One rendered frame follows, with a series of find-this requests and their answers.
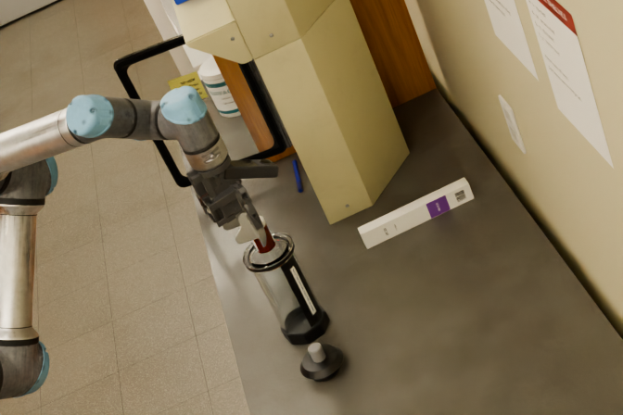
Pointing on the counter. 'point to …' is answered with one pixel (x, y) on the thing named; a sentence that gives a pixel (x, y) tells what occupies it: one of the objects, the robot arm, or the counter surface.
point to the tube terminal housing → (315, 69)
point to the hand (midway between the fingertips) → (260, 233)
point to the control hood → (211, 26)
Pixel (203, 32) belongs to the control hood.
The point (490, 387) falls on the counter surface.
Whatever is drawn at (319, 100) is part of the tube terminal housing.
